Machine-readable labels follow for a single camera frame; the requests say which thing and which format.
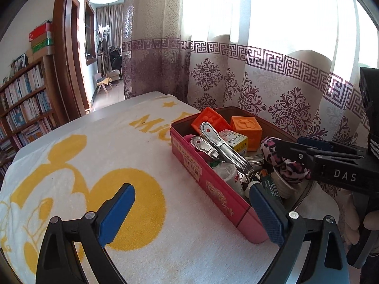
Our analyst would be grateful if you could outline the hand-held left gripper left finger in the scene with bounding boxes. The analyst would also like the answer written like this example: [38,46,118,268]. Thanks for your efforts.
[36,183,136,284]

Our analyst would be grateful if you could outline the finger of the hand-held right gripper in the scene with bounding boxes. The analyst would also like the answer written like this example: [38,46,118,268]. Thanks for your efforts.
[298,137,365,155]
[274,140,368,169]

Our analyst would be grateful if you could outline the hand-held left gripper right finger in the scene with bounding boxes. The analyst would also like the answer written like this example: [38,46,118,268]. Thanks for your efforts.
[249,183,348,284]

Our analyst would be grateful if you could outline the green pen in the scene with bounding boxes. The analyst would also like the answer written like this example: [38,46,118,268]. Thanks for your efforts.
[259,169,282,203]

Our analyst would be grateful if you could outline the white gauze packet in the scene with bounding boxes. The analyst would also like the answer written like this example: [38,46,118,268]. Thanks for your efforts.
[212,161,246,197]

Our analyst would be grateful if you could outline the yellow medicine box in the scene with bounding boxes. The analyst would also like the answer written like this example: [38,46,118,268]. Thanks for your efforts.
[219,129,248,156]

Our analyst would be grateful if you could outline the orange patterned cube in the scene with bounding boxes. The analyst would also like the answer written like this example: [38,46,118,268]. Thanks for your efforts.
[191,107,231,133]

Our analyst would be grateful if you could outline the person's right hand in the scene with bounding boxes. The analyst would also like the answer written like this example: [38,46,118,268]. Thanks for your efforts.
[344,189,379,243]

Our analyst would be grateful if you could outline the orange letter cube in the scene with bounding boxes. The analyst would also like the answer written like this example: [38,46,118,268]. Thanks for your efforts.
[230,116,263,152]

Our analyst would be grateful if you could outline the white and yellow printed towel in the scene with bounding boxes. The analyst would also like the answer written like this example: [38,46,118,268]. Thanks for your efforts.
[0,94,285,284]

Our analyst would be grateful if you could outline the cream patterned curtain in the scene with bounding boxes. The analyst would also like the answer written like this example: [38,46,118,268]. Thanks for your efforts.
[178,0,379,202]

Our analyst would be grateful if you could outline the pink rubber toy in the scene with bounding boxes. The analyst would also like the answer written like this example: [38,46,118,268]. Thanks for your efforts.
[183,134,205,154]

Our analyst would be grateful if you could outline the small wooden stool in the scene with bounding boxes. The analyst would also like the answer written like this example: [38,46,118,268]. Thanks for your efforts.
[95,77,114,93]

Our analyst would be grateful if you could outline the wooden bookshelf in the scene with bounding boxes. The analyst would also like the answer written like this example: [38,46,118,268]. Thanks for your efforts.
[0,55,60,181]

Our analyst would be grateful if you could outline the beige armchair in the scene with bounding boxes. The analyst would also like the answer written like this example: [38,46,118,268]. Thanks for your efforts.
[105,69,121,83]

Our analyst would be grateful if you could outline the rows of books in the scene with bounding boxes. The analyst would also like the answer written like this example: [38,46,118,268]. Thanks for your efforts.
[0,63,55,175]

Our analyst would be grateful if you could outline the brown sheer curtain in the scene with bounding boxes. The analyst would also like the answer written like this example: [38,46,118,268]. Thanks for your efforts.
[121,0,193,101]

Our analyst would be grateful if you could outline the dark clothes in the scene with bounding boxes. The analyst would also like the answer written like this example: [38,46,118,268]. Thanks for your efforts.
[108,46,122,71]

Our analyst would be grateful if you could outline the coat rack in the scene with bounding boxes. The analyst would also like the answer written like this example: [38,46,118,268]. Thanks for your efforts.
[96,24,110,77]

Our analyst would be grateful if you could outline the cardboard box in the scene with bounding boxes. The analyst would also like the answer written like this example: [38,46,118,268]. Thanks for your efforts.
[26,47,55,62]

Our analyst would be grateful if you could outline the green gift box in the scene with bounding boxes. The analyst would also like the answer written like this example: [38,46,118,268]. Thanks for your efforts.
[31,39,54,53]

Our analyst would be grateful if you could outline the wooden framed window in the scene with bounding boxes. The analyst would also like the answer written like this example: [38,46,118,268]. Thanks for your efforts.
[84,0,97,66]

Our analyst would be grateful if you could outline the tan box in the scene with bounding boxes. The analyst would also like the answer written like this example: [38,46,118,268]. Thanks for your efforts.
[30,34,53,48]

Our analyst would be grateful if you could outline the grey curtain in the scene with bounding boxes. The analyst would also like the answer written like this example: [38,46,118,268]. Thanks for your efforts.
[95,4,123,51]

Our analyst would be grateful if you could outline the red gift box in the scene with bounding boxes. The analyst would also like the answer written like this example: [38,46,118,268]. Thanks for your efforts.
[29,22,53,42]

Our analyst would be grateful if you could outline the black white striped strap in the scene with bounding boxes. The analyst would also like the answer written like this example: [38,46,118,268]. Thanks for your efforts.
[366,136,379,162]

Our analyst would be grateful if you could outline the wooden door frame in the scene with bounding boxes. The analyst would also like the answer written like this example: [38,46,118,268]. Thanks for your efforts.
[53,0,131,116]

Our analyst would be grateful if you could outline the picture frame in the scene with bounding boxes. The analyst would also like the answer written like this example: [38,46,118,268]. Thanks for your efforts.
[10,54,28,76]

